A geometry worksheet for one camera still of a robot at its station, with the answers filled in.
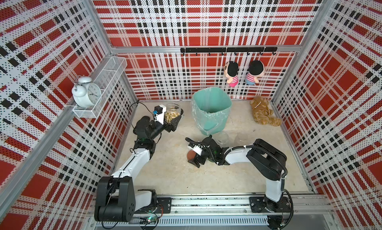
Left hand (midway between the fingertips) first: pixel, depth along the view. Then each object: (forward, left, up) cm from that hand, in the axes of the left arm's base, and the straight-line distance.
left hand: (176, 112), depth 79 cm
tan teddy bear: (+13, -56, -18) cm, 60 cm away
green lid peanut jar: (-5, -27, -20) cm, 34 cm away
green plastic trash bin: (+17, -21, -15) cm, 30 cm away
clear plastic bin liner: (+17, -20, -15) cm, 30 cm away
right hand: (-13, -10, -25) cm, 30 cm away
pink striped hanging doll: (+31, -33, +5) cm, 46 cm away
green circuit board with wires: (-46, +11, -25) cm, 53 cm away
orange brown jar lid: (-14, -7, -24) cm, 28 cm away
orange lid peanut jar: (-3, +1, +2) cm, 4 cm away
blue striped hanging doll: (+29, -49, +6) cm, 57 cm away
